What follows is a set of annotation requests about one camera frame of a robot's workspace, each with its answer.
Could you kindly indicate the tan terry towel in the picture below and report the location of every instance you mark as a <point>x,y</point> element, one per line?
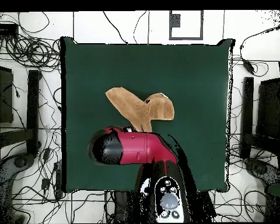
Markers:
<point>135,107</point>

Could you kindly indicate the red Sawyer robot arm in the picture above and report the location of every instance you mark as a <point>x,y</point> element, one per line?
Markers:
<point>140,149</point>

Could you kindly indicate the flat black box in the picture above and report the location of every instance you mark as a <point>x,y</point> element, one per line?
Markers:
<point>3,29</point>

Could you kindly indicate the dark green table cloth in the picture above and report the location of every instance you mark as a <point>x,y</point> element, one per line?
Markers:
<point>95,70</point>

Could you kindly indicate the black power strip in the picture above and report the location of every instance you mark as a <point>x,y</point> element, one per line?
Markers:
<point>58,179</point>

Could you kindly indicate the black stand base bar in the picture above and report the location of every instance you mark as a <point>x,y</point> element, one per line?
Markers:
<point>248,105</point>
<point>33,105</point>

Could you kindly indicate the small black adapter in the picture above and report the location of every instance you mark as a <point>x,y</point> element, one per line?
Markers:
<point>45,183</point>

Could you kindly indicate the grey office chair base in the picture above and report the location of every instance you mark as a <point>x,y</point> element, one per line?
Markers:
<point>261,169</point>
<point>4,170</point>

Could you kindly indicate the dark cabinet box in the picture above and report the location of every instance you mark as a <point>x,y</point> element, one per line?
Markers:
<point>2,93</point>
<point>268,105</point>

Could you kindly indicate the black power adapter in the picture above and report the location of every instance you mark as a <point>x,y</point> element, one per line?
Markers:
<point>248,66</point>

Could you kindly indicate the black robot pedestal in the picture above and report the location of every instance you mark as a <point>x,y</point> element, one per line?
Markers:
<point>121,205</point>

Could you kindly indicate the grey rectangular frame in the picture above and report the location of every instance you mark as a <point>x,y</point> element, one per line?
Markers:
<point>175,21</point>

